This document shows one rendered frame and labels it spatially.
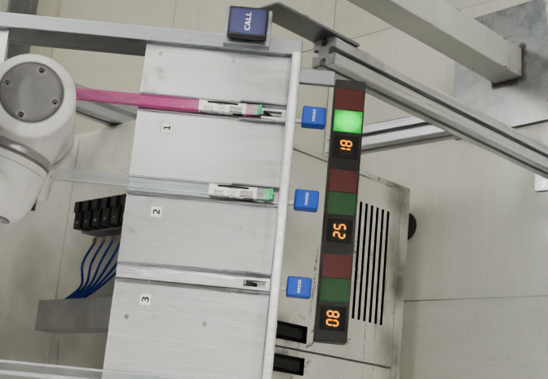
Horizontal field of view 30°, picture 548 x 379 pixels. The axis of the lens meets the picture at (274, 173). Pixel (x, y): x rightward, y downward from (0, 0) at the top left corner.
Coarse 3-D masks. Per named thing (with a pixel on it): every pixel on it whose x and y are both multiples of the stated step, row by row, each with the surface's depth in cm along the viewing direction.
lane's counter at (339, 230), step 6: (330, 222) 129; (336, 222) 129; (342, 222) 129; (348, 222) 129; (330, 228) 128; (336, 228) 128; (342, 228) 128; (348, 228) 128; (330, 234) 128; (336, 234) 128; (342, 234) 128; (348, 234) 128; (330, 240) 128; (336, 240) 128; (342, 240) 128; (348, 240) 128
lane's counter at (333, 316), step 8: (320, 312) 126; (328, 312) 126; (336, 312) 126; (344, 312) 126; (320, 320) 125; (328, 320) 125; (336, 320) 125; (344, 320) 126; (320, 328) 125; (328, 328) 125; (336, 328) 125; (344, 328) 125
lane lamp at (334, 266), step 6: (324, 258) 127; (330, 258) 127; (336, 258) 127; (342, 258) 127; (348, 258) 127; (324, 264) 127; (330, 264) 127; (336, 264) 127; (342, 264) 127; (348, 264) 127; (324, 270) 127; (330, 270) 127; (336, 270) 127; (342, 270) 127; (348, 270) 127; (330, 276) 127; (336, 276) 127; (342, 276) 127; (348, 276) 127
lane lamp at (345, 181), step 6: (330, 174) 130; (336, 174) 130; (342, 174) 130; (348, 174) 130; (354, 174) 130; (330, 180) 130; (336, 180) 130; (342, 180) 130; (348, 180) 130; (354, 180) 130; (330, 186) 130; (336, 186) 130; (342, 186) 130; (348, 186) 130; (354, 186) 130; (354, 192) 130
